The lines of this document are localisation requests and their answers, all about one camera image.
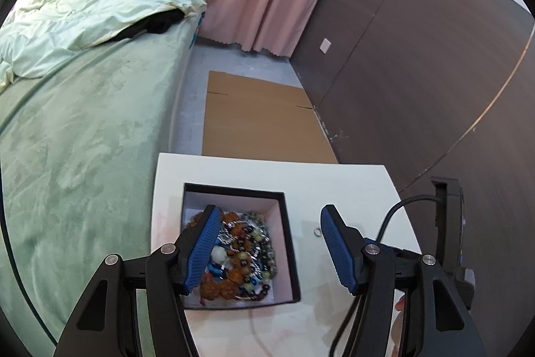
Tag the flattened cardboard sheet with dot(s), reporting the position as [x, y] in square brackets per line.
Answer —
[253, 119]

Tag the pale green duvet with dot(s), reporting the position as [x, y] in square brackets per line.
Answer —
[39, 35]

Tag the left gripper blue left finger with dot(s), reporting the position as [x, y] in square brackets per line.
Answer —
[173, 271]

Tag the black garment on bed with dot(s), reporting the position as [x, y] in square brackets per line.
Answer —
[155, 23]

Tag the black jewelry box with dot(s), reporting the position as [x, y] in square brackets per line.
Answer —
[254, 243]

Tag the green bed sheet bed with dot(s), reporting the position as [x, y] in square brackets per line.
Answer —
[79, 151]

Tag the blue flower brooch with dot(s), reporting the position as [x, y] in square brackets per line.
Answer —
[216, 271]

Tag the white wall socket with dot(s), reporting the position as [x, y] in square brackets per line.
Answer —
[324, 46]

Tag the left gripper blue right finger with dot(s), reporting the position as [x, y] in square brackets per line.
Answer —
[367, 269]

